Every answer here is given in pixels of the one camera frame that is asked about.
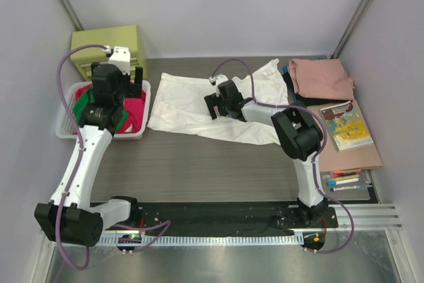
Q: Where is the white plastic basket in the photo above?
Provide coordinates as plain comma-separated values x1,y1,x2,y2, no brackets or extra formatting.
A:
56,80,152,141

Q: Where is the white slotted cable duct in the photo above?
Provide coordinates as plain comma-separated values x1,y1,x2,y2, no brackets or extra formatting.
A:
96,233,304,247

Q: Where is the pink folded t shirt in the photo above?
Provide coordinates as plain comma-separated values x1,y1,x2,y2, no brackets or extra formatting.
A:
288,59,354,100

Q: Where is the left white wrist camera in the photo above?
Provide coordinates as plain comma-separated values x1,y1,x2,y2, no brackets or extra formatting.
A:
102,46,131,76

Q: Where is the red marker pen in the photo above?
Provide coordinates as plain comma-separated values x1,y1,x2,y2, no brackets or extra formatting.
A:
324,170,361,178

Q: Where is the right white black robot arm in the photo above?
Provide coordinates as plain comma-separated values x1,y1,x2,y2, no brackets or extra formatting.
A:
204,76,328,225

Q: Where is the yellow marker pen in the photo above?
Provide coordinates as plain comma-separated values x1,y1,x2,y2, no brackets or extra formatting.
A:
329,176,359,183

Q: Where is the green t shirt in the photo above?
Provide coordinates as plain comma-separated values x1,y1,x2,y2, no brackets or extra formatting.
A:
73,85,129,132

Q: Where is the black folded t shirt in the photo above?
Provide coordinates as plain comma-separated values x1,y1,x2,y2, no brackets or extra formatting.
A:
282,66,352,108

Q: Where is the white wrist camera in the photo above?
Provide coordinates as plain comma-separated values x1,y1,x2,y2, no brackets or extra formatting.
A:
209,74,228,96
102,46,131,76

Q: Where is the yellow picture book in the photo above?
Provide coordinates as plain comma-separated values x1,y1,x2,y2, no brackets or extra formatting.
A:
320,101,374,151

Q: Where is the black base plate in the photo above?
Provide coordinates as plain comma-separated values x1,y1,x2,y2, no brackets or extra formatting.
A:
122,201,339,237

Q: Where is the brown cardboard sheet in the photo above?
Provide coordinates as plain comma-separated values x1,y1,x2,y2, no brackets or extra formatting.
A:
306,99,384,173

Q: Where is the white printed t shirt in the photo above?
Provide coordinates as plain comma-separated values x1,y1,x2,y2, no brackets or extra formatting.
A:
147,58,288,145

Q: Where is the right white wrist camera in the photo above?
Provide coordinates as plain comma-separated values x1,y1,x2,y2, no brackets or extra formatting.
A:
209,74,228,96

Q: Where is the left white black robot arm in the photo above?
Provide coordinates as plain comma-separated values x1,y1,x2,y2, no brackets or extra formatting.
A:
34,62,143,247

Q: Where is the dark blue marker pen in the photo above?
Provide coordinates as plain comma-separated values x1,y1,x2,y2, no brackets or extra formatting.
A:
331,184,372,192

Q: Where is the red t shirt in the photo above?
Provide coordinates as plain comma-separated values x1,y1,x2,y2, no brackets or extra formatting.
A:
74,84,148,135

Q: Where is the yellow-green drawer box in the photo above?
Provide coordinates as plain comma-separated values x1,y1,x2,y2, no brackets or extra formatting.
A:
69,24,148,82

